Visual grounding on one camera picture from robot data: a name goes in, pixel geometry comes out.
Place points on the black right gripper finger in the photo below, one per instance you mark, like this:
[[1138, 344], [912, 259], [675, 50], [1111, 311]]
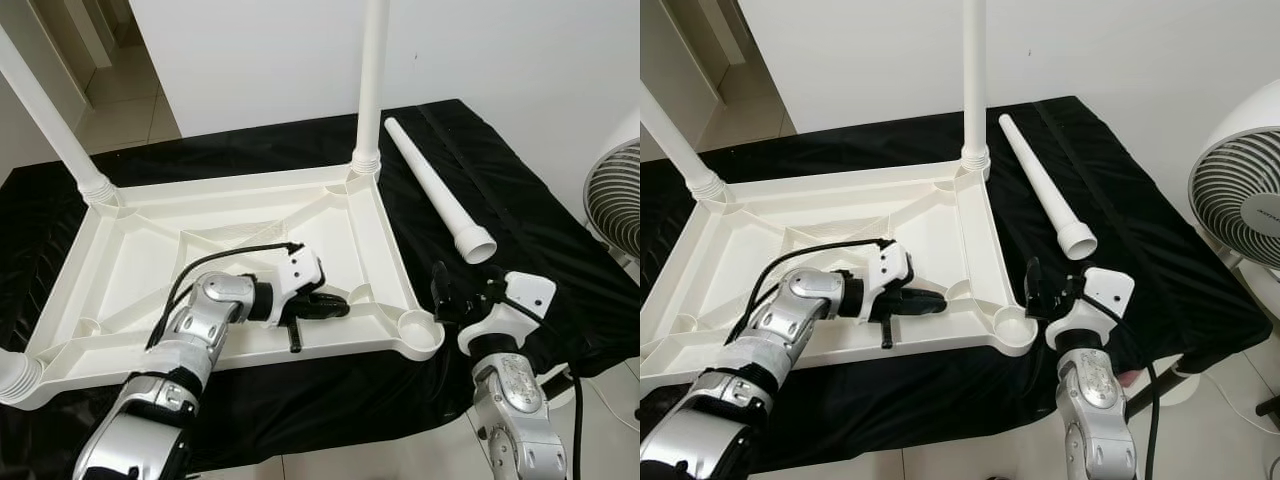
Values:
[[1034, 286], [441, 290]]

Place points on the white plastic table leg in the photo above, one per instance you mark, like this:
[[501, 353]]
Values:
[[685, 150], [370, 80], [440, 190], [55, 120], [1045, 185], [18, 378], [975, 80]]

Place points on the white plastic table top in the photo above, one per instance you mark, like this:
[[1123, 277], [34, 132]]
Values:
[[130, 260], [740, 260]]

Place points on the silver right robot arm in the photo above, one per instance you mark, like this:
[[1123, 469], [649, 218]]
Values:
[[1095, 395], [515, 400]]

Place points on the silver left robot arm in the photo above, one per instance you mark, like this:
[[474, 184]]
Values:
[[190, 340], [790, 335]]

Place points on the black tablecloth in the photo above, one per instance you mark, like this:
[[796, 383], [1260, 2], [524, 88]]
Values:
[[1150, 200], [520, 200]]

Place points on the black metal table leg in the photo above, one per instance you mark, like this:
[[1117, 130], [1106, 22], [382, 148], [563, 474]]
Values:
[[1150, 392]]

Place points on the grey standing fan head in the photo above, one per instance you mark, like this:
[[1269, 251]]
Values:
[[620, 200], [1240, 190]]

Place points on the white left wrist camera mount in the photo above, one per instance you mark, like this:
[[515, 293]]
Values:
[[300, 268], [890, 265]]

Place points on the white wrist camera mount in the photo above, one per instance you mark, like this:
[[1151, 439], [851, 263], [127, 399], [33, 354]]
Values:
[[300, 268], [525, 295], [1110, 290], [890, 265]]

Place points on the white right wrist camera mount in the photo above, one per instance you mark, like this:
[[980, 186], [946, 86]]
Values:
[[525, 295], [1110, 290]]

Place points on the white door frame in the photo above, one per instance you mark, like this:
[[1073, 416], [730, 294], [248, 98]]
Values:
[[722, 30], [90, 35]]

